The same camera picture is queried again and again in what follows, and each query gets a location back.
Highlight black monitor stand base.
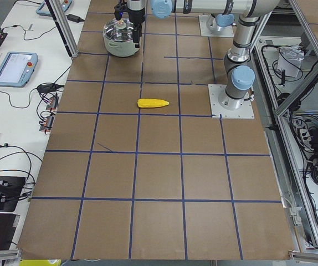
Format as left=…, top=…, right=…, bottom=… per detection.
left=0, top=176, right=25, bottom=212

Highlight pale green cooking pot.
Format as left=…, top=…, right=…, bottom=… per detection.
left=102, top=18, right=142, bottom=58

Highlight aluminium frame diagonal beam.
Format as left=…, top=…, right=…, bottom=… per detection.
left=274, top=62, right=318, bottom=119

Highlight blue teach pendant near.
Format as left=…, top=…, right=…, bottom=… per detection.
left=0, top=52, right=38, bottom=88

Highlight white crumpled paper box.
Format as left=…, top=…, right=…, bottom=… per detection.
left=277, top=45, right=304, bottom=78

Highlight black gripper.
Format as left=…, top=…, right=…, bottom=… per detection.
left=127, top=8, right=145, bottom=48

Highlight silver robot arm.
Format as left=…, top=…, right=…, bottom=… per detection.
left=150, top=0, right=279, bottom=62
left=216, top=1, right=260, bottom=110

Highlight small circuit board lower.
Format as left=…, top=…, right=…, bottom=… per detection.
left=39, top=115, right=54, bottom=133

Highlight black flat device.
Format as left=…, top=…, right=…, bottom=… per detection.
left=0, top=213, right=20, bottom=250

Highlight blue teach pendant far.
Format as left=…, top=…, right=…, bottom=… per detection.
left=35, top=0, right=74, bottom=16

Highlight glass pot lid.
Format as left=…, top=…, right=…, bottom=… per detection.
left=103, top=18, right=134, bottom=42

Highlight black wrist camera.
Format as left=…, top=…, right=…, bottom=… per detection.
left=114, top=0, right=127, bottom=21

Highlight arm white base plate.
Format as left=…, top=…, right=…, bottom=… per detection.
left=208, top=84, right=255, bottom=120
left=199, top=14, right=234, bottom=38

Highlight small circuit board upper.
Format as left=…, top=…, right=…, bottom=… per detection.
left=46, top=95, right=59, bottom=111

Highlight blue teach pendant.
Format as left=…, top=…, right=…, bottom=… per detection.
left=0, top=52, right=38, bottom=88
left=35, top=0, right=74, bottom=16

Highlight small circuit board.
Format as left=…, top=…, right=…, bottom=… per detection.
left=39, top=115, right=54, bottom=133
left=46, top=95, right=59, bottom=111

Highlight yellow corn cob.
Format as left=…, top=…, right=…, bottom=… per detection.
left=137, top=98, right=170, bottom=109

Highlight aluminium frame post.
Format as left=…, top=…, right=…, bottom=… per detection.
left=45, top=0, right=79, bottom=58

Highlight black power adapter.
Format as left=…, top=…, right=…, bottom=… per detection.
left=66, top=14, right=85, bottom=23

